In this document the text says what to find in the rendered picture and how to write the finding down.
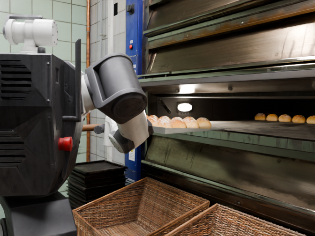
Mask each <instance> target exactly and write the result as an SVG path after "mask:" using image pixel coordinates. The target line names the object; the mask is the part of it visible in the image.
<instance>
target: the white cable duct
mask: <svg viewBox="0 0 315 236"><path fill-rule="evenodd" d="M112 52H113V0H108V54H110V53H112ZM107 160H108V161H111V162H112V147H107Z"/></svg>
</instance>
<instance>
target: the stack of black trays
mask: <svg viewBox="0 0 315 236"><path fill-rule="evenodd" d="M127 168H128V167H127V166H124V165H121V164H117V163H114V162H111V161H108V160H98V161H90V162H78V163H76V166H75V168H74V169H73V171H72V172H71V174H70V175H69V178H68V179H67V183H66V184H68V186H66V187H67V188H68V190H66V191H67V195H68V197H67V198H68V199H69V202H70V205H71V209H72V210H73V209H76V208H78V207H81V206H82V205H85V204H87V203H90V202H92V201H94V200H96V199H98V198H101V197H103V196H105V195H107V194H109V193H112V192H114V191H116V190H118V189H121V188H123V187H125V186H127V185H125V183H127V182H126V179H128V178H126V177H125V175H127V174H124V172H125V171H126V169H127Z"/></svg>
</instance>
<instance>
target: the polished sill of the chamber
mask: <svg viewBox="0 0 315 236"><path fill-rule="evenodd" d="M179 134H186V135H192V136H199V137H205V138H212V139H219V140H227V141H234V142H241V143H247V144H254V145H261V146H267V147H274V148H283V149H289V150H296V151H302V152H309V153H315V140H309V139H301V138H292V137H283V136H275V135H266V134H257V133H245V132H237V131H228V130H213V131H201V132H189V133H179Z"/></svg>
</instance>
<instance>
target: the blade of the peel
mask: <svg viewBox="0 0 315 236"><path fill-rule="evenodd" d="M153 130H154V132H155V133H161V134H172V133H189V132H201V131H213V130H224V129H222V128H213V127H211V128H210V129H200V128H165V127H158V126H153Z"/></svg>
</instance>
